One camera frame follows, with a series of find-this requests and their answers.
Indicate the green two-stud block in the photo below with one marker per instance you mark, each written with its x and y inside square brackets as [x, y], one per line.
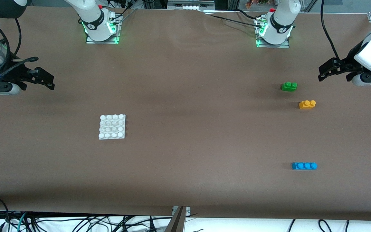
[288, 87]

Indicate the metal clamp bracket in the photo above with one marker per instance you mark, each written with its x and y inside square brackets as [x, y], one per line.
[187, 210]

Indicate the grey diagonal post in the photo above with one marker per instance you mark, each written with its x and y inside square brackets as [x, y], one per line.
[176, 222]

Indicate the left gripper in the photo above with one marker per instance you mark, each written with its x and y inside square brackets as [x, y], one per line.
[347, 64]

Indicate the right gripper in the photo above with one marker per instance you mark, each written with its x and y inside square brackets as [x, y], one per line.
[11, 71]

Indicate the white studded base plate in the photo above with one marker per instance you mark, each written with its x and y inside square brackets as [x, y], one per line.
[112, 127]

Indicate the brown table cover sheet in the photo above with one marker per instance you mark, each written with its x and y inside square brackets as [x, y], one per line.
[185, 161]

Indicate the grey equipment box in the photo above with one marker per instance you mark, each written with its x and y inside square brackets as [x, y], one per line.
[190, 4]

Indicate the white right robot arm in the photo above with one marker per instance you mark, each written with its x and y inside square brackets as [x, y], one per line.
[92, 19]

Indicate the yellow two-stud block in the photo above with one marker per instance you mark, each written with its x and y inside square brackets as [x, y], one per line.
[306, 105]

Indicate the blue three-stud block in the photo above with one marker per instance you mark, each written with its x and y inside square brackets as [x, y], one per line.
[303, 166]

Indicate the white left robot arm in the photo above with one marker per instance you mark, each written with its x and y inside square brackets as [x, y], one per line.
[282, 19]

